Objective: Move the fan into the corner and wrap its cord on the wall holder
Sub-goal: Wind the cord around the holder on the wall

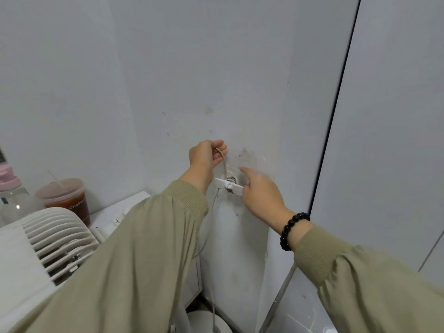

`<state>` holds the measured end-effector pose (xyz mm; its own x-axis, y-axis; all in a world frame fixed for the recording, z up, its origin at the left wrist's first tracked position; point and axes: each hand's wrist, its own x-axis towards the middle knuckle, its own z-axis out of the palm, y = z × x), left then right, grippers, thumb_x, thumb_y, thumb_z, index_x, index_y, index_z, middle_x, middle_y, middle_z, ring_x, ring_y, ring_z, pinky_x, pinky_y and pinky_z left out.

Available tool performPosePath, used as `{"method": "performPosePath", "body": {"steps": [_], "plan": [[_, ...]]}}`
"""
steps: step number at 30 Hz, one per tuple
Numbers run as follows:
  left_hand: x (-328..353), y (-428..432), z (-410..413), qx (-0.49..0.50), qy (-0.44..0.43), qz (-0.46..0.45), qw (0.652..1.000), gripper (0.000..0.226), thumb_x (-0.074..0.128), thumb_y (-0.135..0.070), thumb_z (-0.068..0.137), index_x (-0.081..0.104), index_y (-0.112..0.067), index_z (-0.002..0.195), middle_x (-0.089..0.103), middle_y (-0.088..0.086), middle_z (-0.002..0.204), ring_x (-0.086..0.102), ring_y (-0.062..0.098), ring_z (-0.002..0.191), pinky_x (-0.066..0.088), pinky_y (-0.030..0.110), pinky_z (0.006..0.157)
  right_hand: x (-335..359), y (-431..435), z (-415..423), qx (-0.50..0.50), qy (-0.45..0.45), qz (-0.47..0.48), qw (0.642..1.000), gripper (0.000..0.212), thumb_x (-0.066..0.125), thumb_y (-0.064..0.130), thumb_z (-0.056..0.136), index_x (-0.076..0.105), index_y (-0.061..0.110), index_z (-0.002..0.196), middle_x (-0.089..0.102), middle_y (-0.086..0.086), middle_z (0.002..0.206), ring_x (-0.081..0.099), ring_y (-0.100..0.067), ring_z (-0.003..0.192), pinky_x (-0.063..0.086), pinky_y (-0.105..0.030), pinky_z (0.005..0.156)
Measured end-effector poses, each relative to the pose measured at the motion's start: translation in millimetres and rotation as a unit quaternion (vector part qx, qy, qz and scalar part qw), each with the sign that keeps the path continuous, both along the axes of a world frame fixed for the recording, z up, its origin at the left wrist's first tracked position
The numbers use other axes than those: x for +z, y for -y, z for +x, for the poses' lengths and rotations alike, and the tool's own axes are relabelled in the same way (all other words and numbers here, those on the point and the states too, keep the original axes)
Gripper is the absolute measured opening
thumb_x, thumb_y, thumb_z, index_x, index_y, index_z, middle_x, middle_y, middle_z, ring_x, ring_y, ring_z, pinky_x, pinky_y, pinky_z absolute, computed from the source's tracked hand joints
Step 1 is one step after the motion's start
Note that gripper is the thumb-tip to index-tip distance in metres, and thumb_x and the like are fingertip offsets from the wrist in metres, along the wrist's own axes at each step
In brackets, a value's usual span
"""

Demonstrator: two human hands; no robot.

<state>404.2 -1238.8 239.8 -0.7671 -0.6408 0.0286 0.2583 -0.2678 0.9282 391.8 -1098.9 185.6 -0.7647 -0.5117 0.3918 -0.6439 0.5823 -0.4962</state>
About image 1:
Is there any white nightstand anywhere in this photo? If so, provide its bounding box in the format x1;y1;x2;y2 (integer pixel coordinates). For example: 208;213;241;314
88;191;204;309

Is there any white power cable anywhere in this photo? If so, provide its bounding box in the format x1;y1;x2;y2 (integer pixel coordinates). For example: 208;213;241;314
192;147;243;333

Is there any white wall hook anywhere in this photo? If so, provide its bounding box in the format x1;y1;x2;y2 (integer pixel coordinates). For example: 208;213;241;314
214;176;251;197

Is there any person's right hand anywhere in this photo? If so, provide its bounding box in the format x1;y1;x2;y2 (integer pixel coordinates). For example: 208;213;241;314
239;166;296;236

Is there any white wardrobe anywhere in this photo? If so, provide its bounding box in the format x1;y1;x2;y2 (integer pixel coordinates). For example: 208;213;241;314
308;0;444;274

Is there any person's left forearm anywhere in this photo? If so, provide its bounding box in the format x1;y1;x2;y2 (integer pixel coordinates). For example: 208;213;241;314
8;168;213;333

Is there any person's left hand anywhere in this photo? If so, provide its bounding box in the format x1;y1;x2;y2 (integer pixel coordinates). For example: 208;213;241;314
188;140;228;181

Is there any white fan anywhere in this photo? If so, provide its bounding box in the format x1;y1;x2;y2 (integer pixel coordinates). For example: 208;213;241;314
0;207;233;333

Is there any black bead bracelet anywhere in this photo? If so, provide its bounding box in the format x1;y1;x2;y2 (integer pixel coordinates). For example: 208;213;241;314
280;212;311;252

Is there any clear bottle with pink cap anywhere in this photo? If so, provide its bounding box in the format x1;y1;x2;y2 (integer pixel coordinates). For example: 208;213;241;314
0;162;44;228

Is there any person's right forearm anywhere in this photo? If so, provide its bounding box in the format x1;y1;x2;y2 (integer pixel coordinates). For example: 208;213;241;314
290;222;444;333

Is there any cup of brown drink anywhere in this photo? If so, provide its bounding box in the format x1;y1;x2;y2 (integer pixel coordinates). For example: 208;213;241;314
36;171;92;228

